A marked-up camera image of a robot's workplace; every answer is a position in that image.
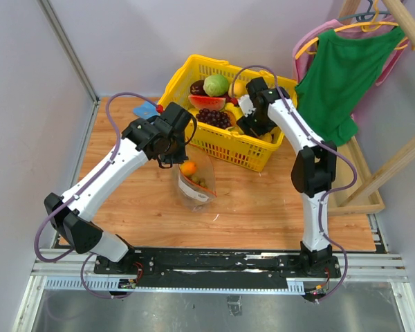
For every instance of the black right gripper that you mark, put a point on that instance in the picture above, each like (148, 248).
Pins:
(245, 124)

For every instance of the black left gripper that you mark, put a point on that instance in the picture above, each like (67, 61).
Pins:
(181, 155)

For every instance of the orange fruit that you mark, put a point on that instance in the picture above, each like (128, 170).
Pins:
(188, 168)

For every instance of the clear zip top bag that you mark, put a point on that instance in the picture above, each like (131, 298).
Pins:
(192, 196)

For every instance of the brown longan bunch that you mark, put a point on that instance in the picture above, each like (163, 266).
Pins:
(198, 181)

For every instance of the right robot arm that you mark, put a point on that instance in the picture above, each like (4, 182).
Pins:
(312, 174)

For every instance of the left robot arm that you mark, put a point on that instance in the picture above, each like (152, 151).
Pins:
(161, 138)

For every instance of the green tank top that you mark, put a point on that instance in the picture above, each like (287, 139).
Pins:
(342, 71)

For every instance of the yellow banana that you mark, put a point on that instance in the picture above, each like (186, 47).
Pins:
(234, 114)

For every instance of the blue cloth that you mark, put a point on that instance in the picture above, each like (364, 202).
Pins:
(145, 110)

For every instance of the purple grape bunch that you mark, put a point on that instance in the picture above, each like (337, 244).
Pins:
(219, 119)

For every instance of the yellow lemon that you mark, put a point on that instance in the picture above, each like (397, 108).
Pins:
(237, 90)

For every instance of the watermelon slice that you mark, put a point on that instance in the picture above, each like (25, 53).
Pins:
(206, 102)

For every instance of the green cabbage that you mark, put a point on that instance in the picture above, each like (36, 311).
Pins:
(216, 85)

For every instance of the yellow plastic basket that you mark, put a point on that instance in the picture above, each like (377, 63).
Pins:
(243, 150)

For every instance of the pink shirt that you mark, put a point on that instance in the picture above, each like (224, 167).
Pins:
(303, 64)

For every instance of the wooden clothes rack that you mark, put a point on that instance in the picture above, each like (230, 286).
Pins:
(364, 197)

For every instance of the yellow clothes hanger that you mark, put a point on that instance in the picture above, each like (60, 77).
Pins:
(310, 47)

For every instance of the grey clothes hanger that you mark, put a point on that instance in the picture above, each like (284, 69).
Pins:
(350, 11)

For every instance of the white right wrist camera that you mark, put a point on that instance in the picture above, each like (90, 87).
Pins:
(246, 105)

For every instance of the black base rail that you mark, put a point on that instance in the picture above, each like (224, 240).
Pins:
(211, 269)

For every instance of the aluminium frame post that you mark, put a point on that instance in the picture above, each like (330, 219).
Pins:
(60, 33)

